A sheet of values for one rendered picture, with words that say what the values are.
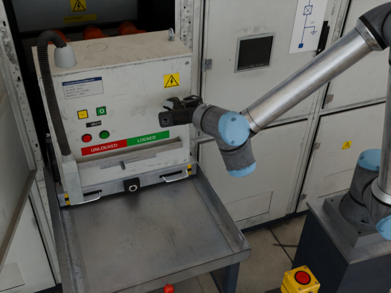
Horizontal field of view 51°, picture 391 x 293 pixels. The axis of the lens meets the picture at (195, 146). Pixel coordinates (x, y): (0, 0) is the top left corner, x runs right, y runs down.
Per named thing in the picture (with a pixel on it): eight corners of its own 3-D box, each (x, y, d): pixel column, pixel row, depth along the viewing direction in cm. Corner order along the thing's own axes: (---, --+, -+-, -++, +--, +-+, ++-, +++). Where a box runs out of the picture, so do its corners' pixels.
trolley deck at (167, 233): (249, 258, 143) (251, 247, 140) (68, 318, 124) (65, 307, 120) (182, 147, 192) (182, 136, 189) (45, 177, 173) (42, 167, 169)
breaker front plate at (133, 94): (189, 166, 163) (192, 56, 134) (66, 196, 148) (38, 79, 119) (188, 164, 164) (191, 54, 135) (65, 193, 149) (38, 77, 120)
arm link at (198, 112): (202, 139, 123) (198, 109, 119) (192, 134, 126) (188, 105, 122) (224, 129, 127) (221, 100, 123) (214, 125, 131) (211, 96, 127)
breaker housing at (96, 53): (190, 164, 164) (193, 53, 134) (63, 194, 149) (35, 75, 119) (153, 102, 201) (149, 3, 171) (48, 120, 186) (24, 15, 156)
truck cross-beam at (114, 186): (196, 173, 167) (196, 162, 163) (60, 207, 150) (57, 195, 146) (191, 165, 170) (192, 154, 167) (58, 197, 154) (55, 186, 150)
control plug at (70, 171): (84, 202, 140) (77, 163, 129) (70, 206, 138) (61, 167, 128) (81, 188, 146) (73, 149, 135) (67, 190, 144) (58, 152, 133)
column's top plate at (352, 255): (369, 190, 182) (370, 186, 180) (419, 245, 158) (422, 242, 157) (305, 204, 174) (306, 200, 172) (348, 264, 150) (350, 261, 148)
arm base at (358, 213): (367, 190, 171) (373, 172, 165) (401, 221, 156) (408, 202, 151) (329, 202, 165) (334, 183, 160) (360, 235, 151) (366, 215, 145)
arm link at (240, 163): (255, 154, 132) (245, 123, 125) (259, 177, 123) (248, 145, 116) (227, 161, 134) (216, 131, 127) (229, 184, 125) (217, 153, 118)
